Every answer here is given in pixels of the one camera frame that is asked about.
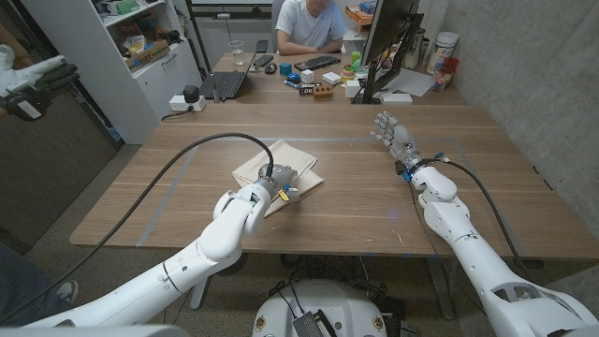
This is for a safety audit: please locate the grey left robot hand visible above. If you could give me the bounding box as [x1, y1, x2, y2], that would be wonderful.
[255, 163, 300, 203]

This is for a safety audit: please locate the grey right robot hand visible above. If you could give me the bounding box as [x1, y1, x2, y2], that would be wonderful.
[369, 110, 425, 172]

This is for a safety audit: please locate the beige cloth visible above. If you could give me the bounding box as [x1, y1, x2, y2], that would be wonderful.
[231, 139, 325, 219]

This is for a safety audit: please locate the long flat white box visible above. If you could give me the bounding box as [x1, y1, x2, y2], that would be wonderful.
[379, 92, 415, 106]

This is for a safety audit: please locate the white paper sheet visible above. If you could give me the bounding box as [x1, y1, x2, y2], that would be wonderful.
[381, 67, 434, 98]

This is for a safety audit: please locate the white canister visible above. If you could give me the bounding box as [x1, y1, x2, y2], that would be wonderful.
[425, 31, 460, 75]

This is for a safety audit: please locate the black laptop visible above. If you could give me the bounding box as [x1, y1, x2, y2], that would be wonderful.
[198, 39, 269, 100]

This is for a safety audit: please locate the black computer monitor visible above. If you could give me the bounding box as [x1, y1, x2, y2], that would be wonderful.
[351, 0, 425, 105]

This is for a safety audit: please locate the black keyboard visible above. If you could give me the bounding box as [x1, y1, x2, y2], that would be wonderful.
[293, 54, 342, 72]

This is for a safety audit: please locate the white power strip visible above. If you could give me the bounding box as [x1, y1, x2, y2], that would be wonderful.
[168, 95, 208, 112]

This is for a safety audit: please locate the orange tray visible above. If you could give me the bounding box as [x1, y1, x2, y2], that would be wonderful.
[344, 4, 375, 26]

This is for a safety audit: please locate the clear drinking glass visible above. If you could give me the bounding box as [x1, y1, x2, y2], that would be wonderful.
[227, 39, 245, 66]

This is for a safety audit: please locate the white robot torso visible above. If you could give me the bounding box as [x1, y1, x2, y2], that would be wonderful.
[252, 279, 388, 337]

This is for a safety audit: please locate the person in white t-shirt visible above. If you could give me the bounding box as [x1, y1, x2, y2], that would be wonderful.
[273, 0, 347, 56]

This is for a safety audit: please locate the grey table leg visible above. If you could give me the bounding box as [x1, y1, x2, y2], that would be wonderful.
[426, 256, 456, 321]
[189, 275, 212, 311]

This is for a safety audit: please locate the black device on torso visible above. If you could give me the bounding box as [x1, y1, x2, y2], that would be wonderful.
[292, 308, 338, 337]

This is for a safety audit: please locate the brown cardboard box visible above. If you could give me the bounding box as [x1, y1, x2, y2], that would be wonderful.
[124, 38, 172, 72]

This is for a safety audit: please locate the white shelf cabinet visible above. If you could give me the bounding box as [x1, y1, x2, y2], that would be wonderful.
[21, 0, 203, 145]

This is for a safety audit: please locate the person's leg in jeans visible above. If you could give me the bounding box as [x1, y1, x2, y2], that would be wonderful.
[0, 242, 80, 324]

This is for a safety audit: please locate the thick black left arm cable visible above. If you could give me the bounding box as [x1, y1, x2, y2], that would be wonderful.
[0, 132, 276, 324]

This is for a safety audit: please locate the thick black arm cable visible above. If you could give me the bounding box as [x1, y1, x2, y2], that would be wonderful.
[432, 156, 533, 280]
[0, 132, 276, 324]

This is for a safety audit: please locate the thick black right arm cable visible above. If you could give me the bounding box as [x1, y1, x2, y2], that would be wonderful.
[432, 156, 533, 280]

